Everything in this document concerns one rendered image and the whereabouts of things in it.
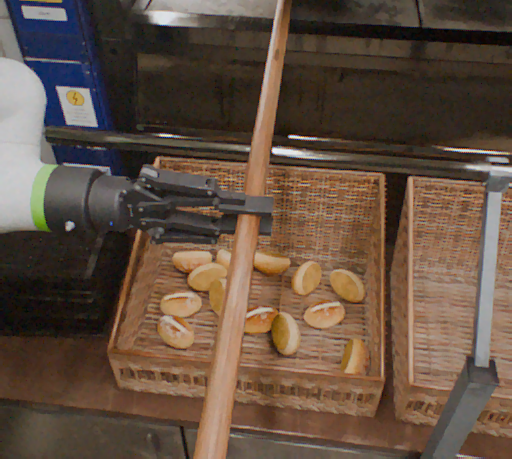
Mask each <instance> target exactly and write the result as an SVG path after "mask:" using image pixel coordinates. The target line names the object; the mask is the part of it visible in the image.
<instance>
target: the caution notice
mask: <svg viewBox="0 0 512 459"><path fill-rule="evenodd" d="M56 89H57V92H58V96H60V100H61V104H62V108H63V111H64V115H65V118H66V123H67V125H78V126H91V127H98V125H97V121H96V116H95V112H94V108H93V103H91V98H90V94H89V90H88V89H81V88H67V87H56Z"/></svg>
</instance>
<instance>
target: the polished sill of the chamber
mask: <svg viewBox="0 0 512 459"><path fill-rule="evenodd" d="M274 22H275V19H271V18H253V17H236V16H220V15H203V14H185V13H168V11H151V10H134V9H133V10H130V12H129V13H128V16H127V17H126V19H125V21H124V22H123V23H124V29H125V36H126V39H130V40H145V41H161V42H177V43H193V45H209V46H225V47H241V48H257V49H269V46H270V39H271V34H272V29H274ZM285 50H288V51H304V52H320V53H336V54H352V55H368V56H384V57H400V58H416V59H432V60H448V61H464V62H480V63H496V64H512V32H495V31H478V30H461V29H444V28H427V27H408V26H391V25H374V24H357V23H339V22H322V21H305V20H289V24H288V32H287V39H286V47H285Z"/></svg>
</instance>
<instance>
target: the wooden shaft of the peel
mask: <svg viewBox="0 0 512 459"><path fill-rule="evenodd" d="M292 2H293V0H278V5H277V10H276V17H275V22H274V29H272V34H271V39H270V46H269V51H268V57H267V63H266V68H265V74H264V80H263V85H262V91H261V97H260V103H259V108H258V113H257V120H256V125H254V131H253V137H252V142H251V148H250V154H249V160H248V165H247V170H246V177H245V182H244V188H243V193H245V194H246V195H250V196H264V191H265V184H266V177H267V169H268V163H269V156H270V148H271V141H272V134H273V126H274V119H276V111H277V105H278V98H279V90H280V83H281V75H282V68H283V61H284V53H285V47H286V39H287V32H288V24H289V17H290V14H291V9H292ZM260 221H261V216H254V215H242V214H239V217H238V222H237V227H235V234H234V239H233V245H232V250H231V256H230V262H229V267H228V274H227V279H226V284H225V290H224V296H223V302H222V307H221V313H220V319H219V324H218V331H216V336H215V341H214V348H213V353H212V359H211V365H210V370H209V376H208V382H207V388H206V393H205V399H204V405H203V410H202V417H200V422H199V428H198V434H197V439H196V446H195V451H194V456H193V459H226V453H227V447H228V439H229V432H230V424H231V417H232V409H233V402H234V394H235V388H237V381H238V373H239V366H240V358H241V351H242V343H243V336H244V330H245V322H246V315H247V307H248V300H249V293H250V285H251V279H252V271H253V264H254V257H256V249H257V242H258V235H259V227H260Z"/></svg>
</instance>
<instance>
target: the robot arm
mask: <svg viewBox="0 0 512 459"><path fill-rule="evenodd" d="M46 105H47V98H46V93H45V89H43V85H42V83H41V81H40V79H39V78H38V77H37V75H36V74H35V73H34V72H33V70H32V69H31V68H28V67H27V66H25V65H24V64H22V63H20V62H18V61H14V60H10V59H5V58H0V234H3V233H11V232H19V231H42V232H53V233H66V234H78V235H90V236H93V235H95V234H96V233H98V232H99V229H100V230H113V232H124V230H126V229H128V228H131V227H134V228H137V229H139V230H144V232H147V233H148V234H149V236H150V237H151V239H150V243H151V244H152V245H157V244H163V243H194V244H217V243H218V239H219V237H220V236H221V235H222V234H228V235H234V234H235V227H237V222H238V217H239V214H242V215H254V216H261V221H260V227H259V235H258V236H269V237H270V236H271V231H272V224H273V218H272V217H271V216H272V208H273V199H274V198H273V197H264V196H250V195H246V194H245V193H242V191H228V190H222V188H220V187H219V185H218V180H217V179H215V178H214V177H207V176H200V175H193V174H186V173H179V171H171V170H164V169H160V168H156V167H154V166H151V165H149V164H144V165H143V168H142V170H140V174H139V177H138V179H135V180H132V181H131V180H130V179H129V178H127V177H117V176H104V173H103V172H102V171H101V170H100V169H99V168H90V167H76V166H63V165H50V164H44V163H42V162H40V144H42V137H41V133H43V126H44V118H45V111H46ZM205 185H207V186H205ZM209 197H210V198H209ZM206 206H214V208H215V210H218V209H219V213H223V215H221V218H219V217H213V216H208V215H202V214H196V213H191V211H186V210H181V209H176V207H206ZM227 213H230V214H227ZM168 214H169V215H168ZM263 216H267V217H263ZM167 217H168V219H167ZM212 225H213V226H212Z"/></svg>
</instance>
